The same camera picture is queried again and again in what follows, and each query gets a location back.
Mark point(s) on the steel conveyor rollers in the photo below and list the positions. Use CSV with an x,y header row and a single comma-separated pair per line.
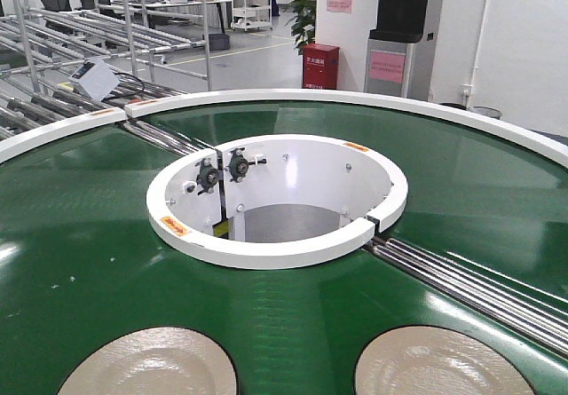
x,y
529,316

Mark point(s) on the red fire extinguisher box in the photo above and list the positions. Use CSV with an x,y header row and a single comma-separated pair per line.
x,y
320,66

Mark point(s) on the white trolley shelf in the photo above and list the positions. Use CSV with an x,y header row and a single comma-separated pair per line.
x,y
248,15

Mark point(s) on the pink wall notice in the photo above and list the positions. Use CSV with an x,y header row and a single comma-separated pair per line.
x,y
342,6

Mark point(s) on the green conveyor belt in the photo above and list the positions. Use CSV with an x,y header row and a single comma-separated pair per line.
x,y
81,265

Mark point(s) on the grey control box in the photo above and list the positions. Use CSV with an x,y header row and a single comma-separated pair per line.
x,y
94,79

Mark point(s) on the green potted plant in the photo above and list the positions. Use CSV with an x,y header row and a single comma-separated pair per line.
x,y
303,23

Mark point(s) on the metal roller rack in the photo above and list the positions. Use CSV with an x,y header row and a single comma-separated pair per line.
x,y
44,41

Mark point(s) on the beige plate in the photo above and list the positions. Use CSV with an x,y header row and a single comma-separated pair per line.
x,y
432,360
162,360

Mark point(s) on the black water dispenser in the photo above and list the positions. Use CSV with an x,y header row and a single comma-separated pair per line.
x,y
390,46

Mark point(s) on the white outer conveyor rim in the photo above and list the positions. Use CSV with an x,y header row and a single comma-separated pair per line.
x,y
28,140

